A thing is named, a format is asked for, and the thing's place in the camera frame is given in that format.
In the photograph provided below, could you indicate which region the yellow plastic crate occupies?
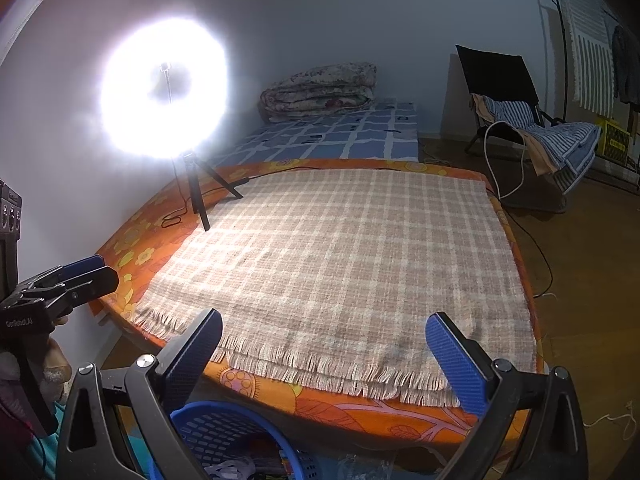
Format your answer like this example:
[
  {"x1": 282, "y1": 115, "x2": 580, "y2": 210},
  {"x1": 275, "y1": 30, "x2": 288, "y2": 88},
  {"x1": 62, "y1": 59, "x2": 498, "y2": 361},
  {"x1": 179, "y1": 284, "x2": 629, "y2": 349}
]
[{"x1": 597, "y1": 119, "x2": 633, "y2": 165}]

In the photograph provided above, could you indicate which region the beige cloth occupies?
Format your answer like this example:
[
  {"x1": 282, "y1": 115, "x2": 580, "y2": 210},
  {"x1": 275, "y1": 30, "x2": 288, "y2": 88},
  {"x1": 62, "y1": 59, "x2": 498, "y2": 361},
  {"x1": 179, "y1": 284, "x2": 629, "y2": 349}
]
[{"x1": 470, "y1": 94, "x2": 556, "y2": 176}]

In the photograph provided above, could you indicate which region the white green striped towel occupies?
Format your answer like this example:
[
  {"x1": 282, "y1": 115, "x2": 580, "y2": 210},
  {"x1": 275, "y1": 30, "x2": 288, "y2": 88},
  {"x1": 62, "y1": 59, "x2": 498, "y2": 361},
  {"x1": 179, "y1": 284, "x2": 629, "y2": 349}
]
[{"x1": 557, "y1": 0, "x2": 616, "y2": 116}]

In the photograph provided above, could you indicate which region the clear plastic wrap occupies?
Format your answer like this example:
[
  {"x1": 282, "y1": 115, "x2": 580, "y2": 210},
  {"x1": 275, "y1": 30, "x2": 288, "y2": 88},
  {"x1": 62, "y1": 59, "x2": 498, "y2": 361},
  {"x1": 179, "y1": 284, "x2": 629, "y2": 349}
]
[{"x1": 337, "y1": 452, "x2": 396, "y2": 480}]

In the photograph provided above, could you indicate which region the black folding chair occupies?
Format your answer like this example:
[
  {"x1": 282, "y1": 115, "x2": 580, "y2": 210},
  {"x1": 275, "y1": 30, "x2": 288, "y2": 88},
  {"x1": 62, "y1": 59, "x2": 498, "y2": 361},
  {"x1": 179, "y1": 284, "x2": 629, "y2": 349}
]
[{"x1": 456, "y1": 45, "x2": 566, "y2": 161}]

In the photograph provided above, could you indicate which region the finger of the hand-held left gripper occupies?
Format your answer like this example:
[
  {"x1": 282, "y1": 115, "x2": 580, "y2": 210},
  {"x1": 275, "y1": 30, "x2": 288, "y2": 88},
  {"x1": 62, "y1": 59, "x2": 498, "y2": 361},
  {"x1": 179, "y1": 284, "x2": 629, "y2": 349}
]
[
  {"x1": 30, "y1": 266, "x2": 120, "y2": 333},
  {"x1": 12, "y1": 255, "x2": 106, "y2": 295}
]

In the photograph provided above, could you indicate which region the folded floral quilt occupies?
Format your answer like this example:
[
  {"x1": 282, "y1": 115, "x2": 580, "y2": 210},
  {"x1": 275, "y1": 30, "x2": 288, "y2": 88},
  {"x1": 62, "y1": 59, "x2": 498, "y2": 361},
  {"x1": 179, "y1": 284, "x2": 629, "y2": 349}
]
[{"x1": 257, "y1": 62, "x2": 378, "y2": 123}]

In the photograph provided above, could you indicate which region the black floor cable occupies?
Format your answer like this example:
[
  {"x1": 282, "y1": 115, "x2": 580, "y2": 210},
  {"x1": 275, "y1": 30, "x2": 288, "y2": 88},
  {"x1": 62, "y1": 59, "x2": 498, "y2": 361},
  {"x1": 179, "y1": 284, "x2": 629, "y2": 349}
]
[{"x1": 505, "y1": 210, "x2": 553, "y2": 298}]

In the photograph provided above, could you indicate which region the white string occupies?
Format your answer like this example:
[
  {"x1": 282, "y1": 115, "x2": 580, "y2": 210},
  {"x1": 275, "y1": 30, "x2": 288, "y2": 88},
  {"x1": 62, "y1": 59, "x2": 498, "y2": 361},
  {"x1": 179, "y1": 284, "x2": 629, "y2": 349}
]
[{"x1": 582, "y1": 400, "x2": 636, "y2": 441}]

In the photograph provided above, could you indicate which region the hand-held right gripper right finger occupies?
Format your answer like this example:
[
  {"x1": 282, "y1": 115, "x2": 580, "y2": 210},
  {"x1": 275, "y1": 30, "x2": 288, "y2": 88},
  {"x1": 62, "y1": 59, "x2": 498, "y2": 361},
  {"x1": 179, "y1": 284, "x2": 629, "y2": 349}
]
[{"x1": 426, "y1": 312, "x2": 588, "y2": 480}]

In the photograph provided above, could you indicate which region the black drying rack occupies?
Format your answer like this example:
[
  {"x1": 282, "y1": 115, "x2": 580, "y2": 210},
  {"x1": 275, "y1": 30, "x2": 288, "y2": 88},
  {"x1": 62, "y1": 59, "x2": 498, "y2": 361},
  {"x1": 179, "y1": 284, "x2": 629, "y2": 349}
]
[{"x1": 542, "y1": 0, "x2": 640, "y2": 191}]

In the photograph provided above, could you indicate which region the blue checked mattress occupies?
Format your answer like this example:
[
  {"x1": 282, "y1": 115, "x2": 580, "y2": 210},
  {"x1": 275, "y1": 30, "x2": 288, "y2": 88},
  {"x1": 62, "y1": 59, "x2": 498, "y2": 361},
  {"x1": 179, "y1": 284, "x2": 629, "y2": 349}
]
[{"x1": 220, "y1": 101, "x2": 420, "y2": 163}]

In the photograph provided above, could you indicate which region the black tripod stand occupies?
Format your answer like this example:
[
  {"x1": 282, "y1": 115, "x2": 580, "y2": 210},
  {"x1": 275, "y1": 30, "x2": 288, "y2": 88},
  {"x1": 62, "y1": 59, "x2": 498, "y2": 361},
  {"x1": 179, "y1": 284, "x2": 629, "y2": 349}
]
[{"x1": 159, "y1": 62, "x2": 245, "y2": 232}]

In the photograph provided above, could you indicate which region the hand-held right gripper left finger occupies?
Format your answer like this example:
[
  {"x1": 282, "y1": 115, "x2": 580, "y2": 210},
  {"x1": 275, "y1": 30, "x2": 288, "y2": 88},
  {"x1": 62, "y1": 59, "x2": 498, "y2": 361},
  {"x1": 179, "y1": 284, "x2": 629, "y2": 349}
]
[{"x1": 56, "y1": 308, "x2": 223, "y2": 480}]

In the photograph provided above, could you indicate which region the beige plaid blanket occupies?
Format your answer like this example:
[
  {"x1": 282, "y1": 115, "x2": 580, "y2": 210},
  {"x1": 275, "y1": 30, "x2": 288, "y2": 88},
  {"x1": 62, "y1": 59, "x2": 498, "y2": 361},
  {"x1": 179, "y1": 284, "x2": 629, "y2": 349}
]
[{"x1": 132, "y1": 169, "x2": 533, "y2": 408}]

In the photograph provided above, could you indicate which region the black light cable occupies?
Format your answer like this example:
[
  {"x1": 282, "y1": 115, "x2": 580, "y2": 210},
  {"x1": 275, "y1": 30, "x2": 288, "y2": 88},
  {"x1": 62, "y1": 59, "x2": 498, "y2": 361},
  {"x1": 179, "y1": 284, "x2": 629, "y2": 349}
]
[{"x1": 161, "y1": 175, "x2": 251, "y2": 228}]

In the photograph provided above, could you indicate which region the dark hanging garment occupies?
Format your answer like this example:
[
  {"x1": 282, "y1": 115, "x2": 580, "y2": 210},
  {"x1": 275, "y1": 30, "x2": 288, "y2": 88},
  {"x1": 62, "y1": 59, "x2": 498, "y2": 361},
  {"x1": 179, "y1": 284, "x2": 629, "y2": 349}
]
[{"x1": 611, "y1": 25, "x2": 640, "y2": 106}]

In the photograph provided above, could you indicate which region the bright ring light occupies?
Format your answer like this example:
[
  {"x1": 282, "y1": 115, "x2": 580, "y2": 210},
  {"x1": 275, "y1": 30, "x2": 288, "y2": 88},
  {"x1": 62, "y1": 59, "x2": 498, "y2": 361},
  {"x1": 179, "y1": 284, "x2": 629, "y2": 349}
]
[{"x1": 100, "y1": 15, "x2": 231, "y2": 161}]

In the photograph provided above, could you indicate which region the blue plastic basket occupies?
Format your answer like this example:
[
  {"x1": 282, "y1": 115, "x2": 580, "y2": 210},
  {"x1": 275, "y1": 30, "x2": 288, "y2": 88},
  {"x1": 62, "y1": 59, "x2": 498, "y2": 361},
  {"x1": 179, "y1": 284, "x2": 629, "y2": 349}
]
[{"x1": 150, "y1": 400, "x2": 321, "y2": 480}]

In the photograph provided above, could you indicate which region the person's left hand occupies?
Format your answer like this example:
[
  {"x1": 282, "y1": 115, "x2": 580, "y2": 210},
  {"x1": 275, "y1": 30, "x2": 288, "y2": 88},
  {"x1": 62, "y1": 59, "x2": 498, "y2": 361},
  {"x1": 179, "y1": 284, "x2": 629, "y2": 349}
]
[{"x1": 39, "y1": 314, "x2": 75, "y2": 401}]

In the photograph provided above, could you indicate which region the blue striped blanket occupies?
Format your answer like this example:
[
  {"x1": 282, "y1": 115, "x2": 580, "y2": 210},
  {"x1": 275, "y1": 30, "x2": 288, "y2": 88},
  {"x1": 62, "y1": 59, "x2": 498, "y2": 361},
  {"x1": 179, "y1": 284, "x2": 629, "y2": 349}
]
[{"x1": 480, "y1": 100, "x2": 601, "y2": 196}]

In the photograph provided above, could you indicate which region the white cable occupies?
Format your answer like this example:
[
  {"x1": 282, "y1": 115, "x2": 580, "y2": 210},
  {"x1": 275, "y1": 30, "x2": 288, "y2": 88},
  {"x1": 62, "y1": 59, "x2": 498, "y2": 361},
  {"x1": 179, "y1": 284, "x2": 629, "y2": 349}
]
[{"x1": 482, "y1": 121, "x2": 528, "y2": 201}]

